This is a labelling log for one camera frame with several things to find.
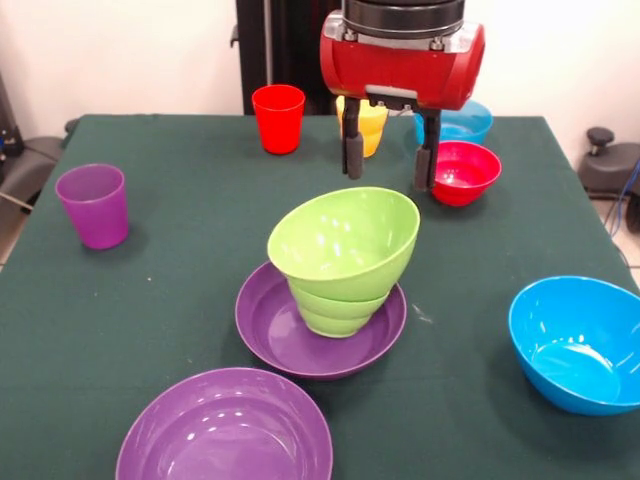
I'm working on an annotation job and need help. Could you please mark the dark grey equipment base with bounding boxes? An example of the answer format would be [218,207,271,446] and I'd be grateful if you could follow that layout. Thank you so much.
[0,134,69,214]
[578,126,640,202]

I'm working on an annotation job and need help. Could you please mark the large purple bowl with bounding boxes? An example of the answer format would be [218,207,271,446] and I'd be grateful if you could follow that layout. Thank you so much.
[234,260,408,382]
[114,367,335,480]

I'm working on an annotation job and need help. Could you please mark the purple cup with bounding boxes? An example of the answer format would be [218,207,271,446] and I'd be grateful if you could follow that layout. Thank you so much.
[54,163,130,251]

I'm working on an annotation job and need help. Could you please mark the large blue bowl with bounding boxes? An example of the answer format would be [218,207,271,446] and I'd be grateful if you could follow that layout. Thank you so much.
[507,275,640,417]

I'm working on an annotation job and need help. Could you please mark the red cup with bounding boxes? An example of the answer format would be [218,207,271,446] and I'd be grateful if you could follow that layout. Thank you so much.
[250,85,306,156]

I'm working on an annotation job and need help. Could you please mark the small blue bowl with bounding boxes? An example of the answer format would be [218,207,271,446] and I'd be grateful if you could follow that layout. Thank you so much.
[412,99,495,150]

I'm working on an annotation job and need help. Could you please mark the blue floor cable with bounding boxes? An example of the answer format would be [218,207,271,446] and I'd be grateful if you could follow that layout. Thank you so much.
[610,159,640,237]

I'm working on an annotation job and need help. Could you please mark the small red bowl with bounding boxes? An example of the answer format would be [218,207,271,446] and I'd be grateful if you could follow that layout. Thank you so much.
[429,140,503,208]

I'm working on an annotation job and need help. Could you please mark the yellow cup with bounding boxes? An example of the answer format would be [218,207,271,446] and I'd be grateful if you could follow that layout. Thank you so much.
[335,95,390,159]

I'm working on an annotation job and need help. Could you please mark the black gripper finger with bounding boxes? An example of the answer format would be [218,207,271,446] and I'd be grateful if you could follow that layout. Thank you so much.
[412,110,443,193]
[341,97,365,181]

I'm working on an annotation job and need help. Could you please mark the small green bowl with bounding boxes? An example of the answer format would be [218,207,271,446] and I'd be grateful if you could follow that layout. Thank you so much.
[286,278,392,340]

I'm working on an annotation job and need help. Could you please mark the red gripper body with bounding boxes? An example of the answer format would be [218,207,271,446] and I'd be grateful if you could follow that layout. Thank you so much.
[319,10,487,113]

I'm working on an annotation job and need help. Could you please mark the dark green tablecloth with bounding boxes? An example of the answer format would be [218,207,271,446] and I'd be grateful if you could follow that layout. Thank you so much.
[0,113,640,480]

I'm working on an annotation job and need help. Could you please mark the large green bowl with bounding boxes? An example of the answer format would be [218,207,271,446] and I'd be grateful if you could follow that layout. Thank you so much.
[266,186,422,304]

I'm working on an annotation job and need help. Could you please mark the black equipment rack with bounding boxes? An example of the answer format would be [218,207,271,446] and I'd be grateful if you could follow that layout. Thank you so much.
[0,69,25,166]

